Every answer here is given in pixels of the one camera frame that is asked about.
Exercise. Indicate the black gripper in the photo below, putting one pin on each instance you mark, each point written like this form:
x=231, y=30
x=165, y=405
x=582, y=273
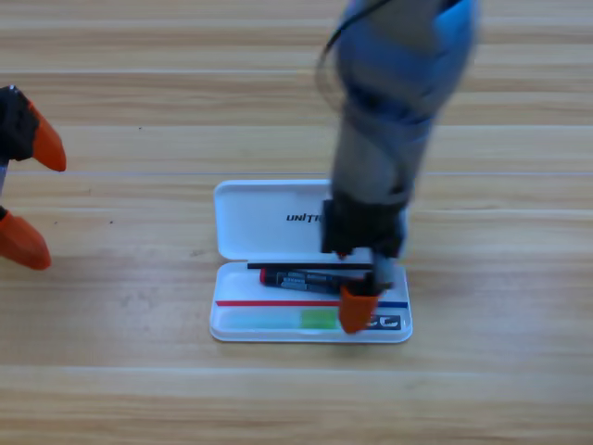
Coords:
x=18, y=125
x=361, y=225

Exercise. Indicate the black red marker pen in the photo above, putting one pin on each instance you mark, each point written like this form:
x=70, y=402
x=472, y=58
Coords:
x=301, y=281

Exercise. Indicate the green white glue stick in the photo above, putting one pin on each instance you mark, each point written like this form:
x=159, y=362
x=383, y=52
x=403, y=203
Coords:
x=315, y=320

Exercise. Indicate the black eraser white print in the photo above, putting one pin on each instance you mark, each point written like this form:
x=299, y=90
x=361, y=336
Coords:
x=387, y=322

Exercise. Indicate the white Unitree pencil case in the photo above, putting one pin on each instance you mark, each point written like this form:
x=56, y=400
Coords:
x=259, y=222

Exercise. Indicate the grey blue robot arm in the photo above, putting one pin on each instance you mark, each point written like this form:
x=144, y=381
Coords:
x=394, y=116

